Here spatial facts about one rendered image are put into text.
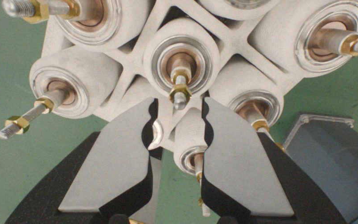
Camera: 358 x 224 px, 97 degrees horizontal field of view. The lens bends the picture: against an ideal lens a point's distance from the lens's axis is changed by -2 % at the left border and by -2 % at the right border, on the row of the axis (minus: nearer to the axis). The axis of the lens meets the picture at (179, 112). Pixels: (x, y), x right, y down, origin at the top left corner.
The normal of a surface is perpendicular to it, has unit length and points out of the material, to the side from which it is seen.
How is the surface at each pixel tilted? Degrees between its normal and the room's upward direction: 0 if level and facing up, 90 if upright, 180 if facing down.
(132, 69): 0
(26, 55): 0
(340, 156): 90
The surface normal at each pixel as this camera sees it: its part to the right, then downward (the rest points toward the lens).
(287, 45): -0.69, 0.47
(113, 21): -0.09, 0.51
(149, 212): 0.54, -0.70
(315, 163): -0.99, -0.10
